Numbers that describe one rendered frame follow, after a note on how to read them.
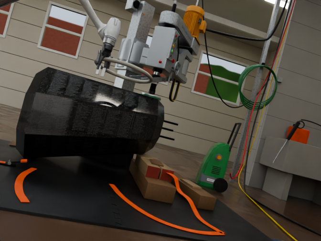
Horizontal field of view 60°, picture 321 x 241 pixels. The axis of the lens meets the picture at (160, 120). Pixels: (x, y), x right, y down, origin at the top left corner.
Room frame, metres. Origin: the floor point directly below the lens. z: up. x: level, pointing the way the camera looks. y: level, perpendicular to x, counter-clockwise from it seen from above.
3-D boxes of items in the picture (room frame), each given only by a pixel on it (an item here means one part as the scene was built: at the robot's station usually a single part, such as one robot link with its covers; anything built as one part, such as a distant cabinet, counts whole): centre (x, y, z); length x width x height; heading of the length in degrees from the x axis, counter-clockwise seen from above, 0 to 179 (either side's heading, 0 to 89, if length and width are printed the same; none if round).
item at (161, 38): (2.91, 0.13, 1.34); 0.36 x 0.22 x 0.45; 159
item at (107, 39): (2.05, 0.52, 1.10); 0.09 x 0.09 x 0.06
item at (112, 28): (2.07, 0.52, 1.21); 0.13 x 0.11 x 0.16; 22
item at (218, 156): (3.46, -0.80, 0.43); 0.35 x 0.35 x 0.87; 89
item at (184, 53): (3.20, 0.01, 1.32); 0.74 x 0.23 x 0.49; 159
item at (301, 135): (4.48, -2.26, 1.00); 0.50 x 0.22 x 0.33; 100
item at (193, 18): (3.45, -0.09, 1.92); 0.31 x 0.28 x 0.40; 69
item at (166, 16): (3.17, 0.04, 1.63); 0.96 x 0.25 x 0.17; 159
